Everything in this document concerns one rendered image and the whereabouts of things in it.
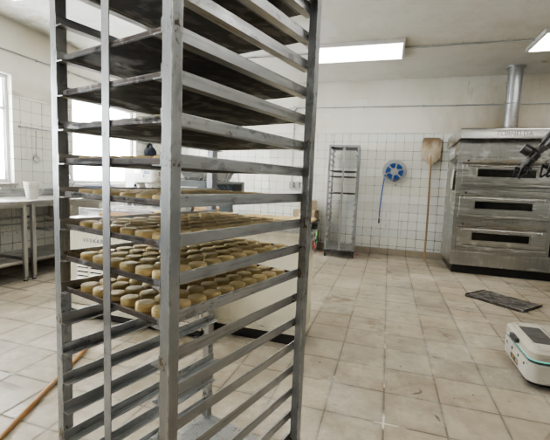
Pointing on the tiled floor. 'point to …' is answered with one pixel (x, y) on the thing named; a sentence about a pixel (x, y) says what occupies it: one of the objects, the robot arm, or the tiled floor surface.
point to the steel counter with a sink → (12, 198)
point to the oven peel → (430, 147)
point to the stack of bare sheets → (504, 300)
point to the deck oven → (505, 208)
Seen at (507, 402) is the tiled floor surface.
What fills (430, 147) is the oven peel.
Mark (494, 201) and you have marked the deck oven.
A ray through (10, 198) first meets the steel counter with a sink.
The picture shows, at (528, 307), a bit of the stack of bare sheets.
